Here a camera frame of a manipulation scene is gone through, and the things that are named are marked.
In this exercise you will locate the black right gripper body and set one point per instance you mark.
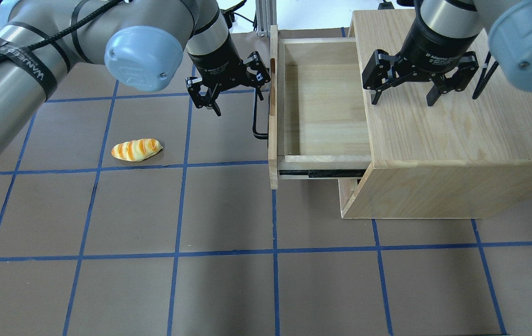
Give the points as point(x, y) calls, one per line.
point(427, 46)

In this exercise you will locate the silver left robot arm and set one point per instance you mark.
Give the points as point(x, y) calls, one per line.
point(141, 43)

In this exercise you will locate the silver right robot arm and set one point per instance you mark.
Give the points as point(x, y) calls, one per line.
point(502, 31)

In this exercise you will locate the wooden drawer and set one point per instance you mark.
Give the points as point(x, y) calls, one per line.
point(316, 116)

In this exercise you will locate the black metal drawer handle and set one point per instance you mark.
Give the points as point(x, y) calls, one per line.
point(259, 135)

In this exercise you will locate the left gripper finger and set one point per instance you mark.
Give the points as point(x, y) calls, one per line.
point(204, 95)
point(255, 73)

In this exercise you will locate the striped bread roll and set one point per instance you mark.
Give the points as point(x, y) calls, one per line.
point(136, 150)

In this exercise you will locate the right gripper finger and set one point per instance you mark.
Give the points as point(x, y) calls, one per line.
point(466, 68)
point(381, 73)

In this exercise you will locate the black drawer slide rail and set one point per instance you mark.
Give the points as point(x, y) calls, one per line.
point(321, 173)

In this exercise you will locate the light wooden drawer cabinet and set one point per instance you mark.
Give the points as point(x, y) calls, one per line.
point(461, 158)

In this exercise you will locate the aluminium frame post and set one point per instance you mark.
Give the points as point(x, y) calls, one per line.
point(265, 17)

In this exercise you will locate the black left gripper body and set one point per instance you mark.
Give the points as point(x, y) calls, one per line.
point(217, 64)

